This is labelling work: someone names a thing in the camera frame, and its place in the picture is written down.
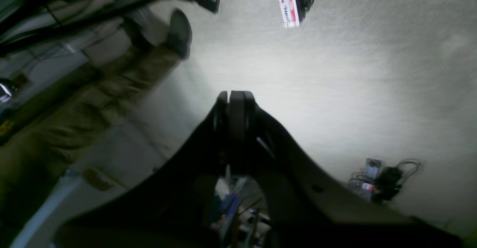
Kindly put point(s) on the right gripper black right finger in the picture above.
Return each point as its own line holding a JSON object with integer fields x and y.
{"x": 307, "y": 207}

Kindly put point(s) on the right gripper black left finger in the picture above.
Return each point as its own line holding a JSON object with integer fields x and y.
{"x": 170, "y": 209}

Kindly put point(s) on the person leg khaki trousers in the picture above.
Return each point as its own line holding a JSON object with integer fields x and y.
{"x": 34, "y": 160}

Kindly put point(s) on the grey shoe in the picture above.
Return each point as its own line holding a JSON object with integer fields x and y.
{"x": 179, "y": 36}

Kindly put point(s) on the white red power strip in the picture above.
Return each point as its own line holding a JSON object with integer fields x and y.
{"x": 289, "y": 12}

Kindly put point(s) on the black cable bundle floor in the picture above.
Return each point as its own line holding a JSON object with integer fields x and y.
{"x": 379, "y": 183}

